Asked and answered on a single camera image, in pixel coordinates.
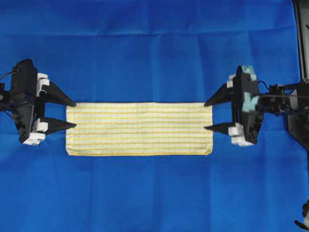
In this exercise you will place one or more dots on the yellow striped towel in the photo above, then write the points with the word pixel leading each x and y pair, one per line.
pixel 139 129

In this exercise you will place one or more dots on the black frame rail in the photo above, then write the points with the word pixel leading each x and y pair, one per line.
pixel 301 9

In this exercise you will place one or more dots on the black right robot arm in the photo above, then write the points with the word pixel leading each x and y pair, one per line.
pixel 291 101

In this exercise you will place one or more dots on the black clamp at corner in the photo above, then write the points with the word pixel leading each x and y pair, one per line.
pixel 305 213

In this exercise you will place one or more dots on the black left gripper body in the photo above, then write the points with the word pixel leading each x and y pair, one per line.
pixel 28 94

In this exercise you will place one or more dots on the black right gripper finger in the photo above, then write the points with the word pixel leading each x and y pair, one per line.
pixel 222 95
pixel 221 128

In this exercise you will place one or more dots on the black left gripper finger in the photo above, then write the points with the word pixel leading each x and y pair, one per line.
pixel 53 94
pixel 49 125

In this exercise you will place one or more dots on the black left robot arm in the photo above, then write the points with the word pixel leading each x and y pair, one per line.
pixel 4 99

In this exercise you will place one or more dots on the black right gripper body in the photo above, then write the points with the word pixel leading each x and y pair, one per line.
pixel 247 120

